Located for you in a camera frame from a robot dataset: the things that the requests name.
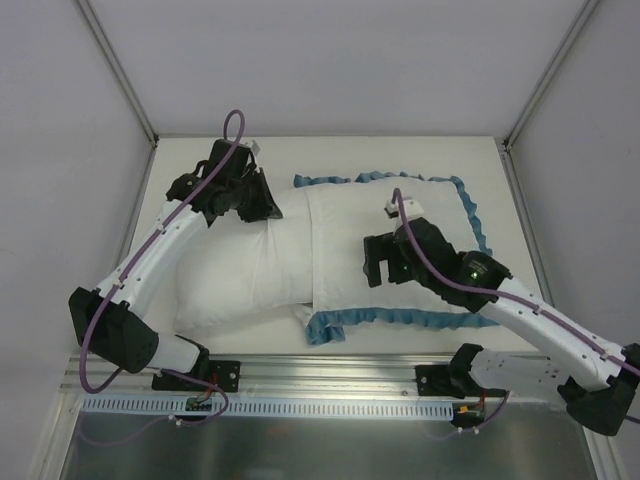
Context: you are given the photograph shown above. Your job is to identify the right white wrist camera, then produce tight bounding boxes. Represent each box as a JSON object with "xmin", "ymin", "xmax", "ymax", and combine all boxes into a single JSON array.
[{"xmin": 384, "ymin": 197, "xmax": 425, "ymax": 222}]

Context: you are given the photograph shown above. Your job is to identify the blue patterned pillowcase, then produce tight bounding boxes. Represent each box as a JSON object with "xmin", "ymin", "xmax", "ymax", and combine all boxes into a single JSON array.
[{"xmin": 293, "ymin": 171, "xmax": 493, "ymax": 346}]

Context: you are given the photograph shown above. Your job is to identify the right aluminium frame post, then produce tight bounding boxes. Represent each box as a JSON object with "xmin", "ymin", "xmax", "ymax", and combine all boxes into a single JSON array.
[{"xmin": 502, "ymin": 0, "xmax": 601, "ymax": 152}]

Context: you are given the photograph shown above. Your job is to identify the left aluminium frame post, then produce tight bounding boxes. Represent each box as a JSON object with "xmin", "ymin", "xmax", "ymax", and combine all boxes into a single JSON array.
[{"xmin": 72, "ymin": 0, "xmax": 159, "ymax": 147}]

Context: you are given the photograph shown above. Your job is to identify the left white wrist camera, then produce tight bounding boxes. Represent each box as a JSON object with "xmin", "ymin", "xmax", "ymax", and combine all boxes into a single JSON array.
[{"xmin": 244, "ymin": 140, "xmax": 261, "ymax": 156}]

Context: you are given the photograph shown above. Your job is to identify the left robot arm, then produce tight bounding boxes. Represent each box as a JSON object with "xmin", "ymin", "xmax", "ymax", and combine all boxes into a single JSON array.
[{"xmin": 68, "ymin": 138, "xmax": 282, "ymax": 394}]

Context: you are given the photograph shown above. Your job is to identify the white slotted cable duct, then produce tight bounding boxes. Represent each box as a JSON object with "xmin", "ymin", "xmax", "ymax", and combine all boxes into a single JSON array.
[{"xmin": 82, "ymin": 394, "xmax": 454, "ymax": 422}]

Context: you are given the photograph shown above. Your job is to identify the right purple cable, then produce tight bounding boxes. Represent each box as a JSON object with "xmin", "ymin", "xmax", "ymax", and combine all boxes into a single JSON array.
[{"xmin": 392, "ymin": 188, "xmax": 640, "ymax": 441}]

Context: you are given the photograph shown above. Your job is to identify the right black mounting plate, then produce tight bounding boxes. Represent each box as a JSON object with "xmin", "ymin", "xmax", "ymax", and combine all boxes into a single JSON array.
[{"xmin": 414, "ymin": 364, "xmax": 506, "ymax": 399}]

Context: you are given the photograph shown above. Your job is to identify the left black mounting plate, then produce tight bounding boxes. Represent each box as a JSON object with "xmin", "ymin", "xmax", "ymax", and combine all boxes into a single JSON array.
[{"xmin": 151, "ymin": 357, "xmax": 242, "ymax": 393}]

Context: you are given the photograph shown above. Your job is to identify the white pillow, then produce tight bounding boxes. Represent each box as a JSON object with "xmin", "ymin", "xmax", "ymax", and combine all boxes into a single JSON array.
[{"xmin": 174, "ymin": 189, "xmax": 313, "ymax": 336}]

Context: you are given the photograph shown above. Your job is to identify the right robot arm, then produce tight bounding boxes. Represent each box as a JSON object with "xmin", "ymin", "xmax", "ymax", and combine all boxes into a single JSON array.
[{"xmin": 363, "ymin": 217, "xmax": 639, "ymax": 436}]

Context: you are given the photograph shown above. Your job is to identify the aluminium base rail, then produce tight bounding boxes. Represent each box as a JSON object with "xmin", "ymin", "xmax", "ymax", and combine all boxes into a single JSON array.
[{"xmin": 59, "ymin": 352, "xmax": 566, "ymax": 404}]

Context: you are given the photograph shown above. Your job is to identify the black mounting plate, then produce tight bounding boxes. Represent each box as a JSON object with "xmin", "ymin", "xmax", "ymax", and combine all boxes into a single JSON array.
[
  {"xmin": 414, "ymin": 364, "xmax": 506, "ymax": 399},
  {"xmin": 151, "ymin": 357, "xmax": 242, "ymax": 393}
]

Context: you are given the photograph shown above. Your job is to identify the aluminium frame post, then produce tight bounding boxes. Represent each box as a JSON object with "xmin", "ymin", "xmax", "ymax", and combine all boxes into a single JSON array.
[
  {"xmin": 72, "ymin": 0, "xmax": 159, "ymax": 147},
  {"xmin": 502, "ymin": 0, "xmax": 601, "ymax": 152}
]

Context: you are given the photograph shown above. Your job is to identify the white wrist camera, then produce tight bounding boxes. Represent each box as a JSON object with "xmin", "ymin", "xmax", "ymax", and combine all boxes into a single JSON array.
[
  {"xmin": 244, "ymin": 140, "xmax": 261, "ymax": 156},
  {"xmin": 384, "ymin": 197, "xmax": 425, "ymax": 222}
]

